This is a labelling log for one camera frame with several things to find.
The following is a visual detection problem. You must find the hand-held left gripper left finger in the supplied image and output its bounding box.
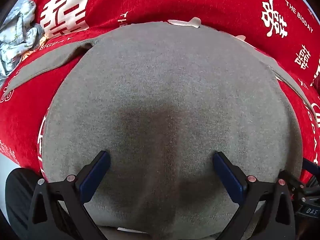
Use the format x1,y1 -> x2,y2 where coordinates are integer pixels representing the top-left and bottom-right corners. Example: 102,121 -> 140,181
27,151 -> 118,240

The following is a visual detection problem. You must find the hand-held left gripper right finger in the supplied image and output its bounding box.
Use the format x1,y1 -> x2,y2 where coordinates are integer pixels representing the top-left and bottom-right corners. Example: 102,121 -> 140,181
212,151 -> 297,240

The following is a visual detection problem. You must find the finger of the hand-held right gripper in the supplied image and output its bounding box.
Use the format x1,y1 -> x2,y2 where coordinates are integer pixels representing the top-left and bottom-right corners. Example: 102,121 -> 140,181
302,158 -> 320,173

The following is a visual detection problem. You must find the grey knit sweater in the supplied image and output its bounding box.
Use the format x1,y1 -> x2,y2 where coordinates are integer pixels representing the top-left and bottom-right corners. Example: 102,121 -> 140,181
2,20 -> 318,240

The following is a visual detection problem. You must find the pile of light patterned clothes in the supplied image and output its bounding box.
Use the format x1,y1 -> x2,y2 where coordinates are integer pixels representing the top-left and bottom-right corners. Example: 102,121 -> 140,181
0,0 -> 45,77

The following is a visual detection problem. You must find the red printed blanket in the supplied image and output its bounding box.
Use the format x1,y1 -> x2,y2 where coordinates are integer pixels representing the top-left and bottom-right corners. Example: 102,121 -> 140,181
0,0 -> 320,188

